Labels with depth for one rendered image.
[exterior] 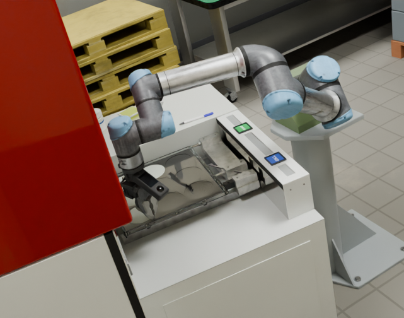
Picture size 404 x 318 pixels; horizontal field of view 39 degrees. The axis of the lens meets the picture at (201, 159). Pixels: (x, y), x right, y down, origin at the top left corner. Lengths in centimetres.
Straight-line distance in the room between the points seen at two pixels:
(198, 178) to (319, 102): 48
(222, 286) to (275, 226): 25
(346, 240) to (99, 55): 212
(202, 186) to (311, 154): 61
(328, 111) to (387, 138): 173
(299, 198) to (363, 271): 104
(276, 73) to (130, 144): 48
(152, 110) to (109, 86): 243
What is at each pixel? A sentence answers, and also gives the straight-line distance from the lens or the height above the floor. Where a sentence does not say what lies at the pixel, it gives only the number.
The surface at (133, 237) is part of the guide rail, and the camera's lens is 195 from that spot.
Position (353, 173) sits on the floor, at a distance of 347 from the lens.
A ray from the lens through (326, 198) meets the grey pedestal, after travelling 256.
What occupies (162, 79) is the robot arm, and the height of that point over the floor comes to 132.
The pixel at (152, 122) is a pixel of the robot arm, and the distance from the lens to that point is 171.
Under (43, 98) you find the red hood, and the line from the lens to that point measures 117.
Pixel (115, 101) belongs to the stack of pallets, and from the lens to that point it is 417.
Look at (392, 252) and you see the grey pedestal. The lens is 292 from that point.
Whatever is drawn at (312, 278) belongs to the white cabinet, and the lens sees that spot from 199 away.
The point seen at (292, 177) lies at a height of 96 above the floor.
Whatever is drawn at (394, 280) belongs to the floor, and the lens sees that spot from 282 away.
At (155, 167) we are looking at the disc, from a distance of 215.
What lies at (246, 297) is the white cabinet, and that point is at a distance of 190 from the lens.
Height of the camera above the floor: 200
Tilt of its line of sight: 31 degrees down
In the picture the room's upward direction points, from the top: 14 degrees counter-clockwise
